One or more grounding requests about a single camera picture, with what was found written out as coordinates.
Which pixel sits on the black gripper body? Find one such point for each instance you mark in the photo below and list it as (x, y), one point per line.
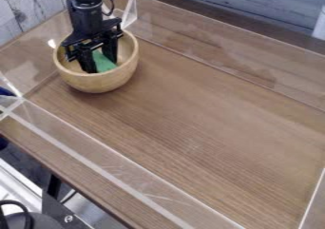
(89, 28)

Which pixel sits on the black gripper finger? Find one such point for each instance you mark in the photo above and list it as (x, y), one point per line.
(86, 60)
(110, 47)

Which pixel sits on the green rectangular block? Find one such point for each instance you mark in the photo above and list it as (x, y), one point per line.
(103, 63)

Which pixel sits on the brown wooden bowl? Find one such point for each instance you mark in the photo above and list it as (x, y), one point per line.
(106, 80)

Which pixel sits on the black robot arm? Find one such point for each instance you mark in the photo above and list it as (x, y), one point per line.
(93, 33)

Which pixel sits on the black table leg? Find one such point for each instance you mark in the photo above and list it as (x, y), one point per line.
(54, 187)

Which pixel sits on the clear acrylic front barrier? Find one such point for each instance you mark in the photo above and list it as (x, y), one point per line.
(136, 195)

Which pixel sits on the clear acrylic corner bracket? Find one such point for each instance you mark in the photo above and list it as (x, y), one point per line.
(129, 15)

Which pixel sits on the black metal bracket with screw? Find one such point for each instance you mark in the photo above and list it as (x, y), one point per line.
(61, 214)

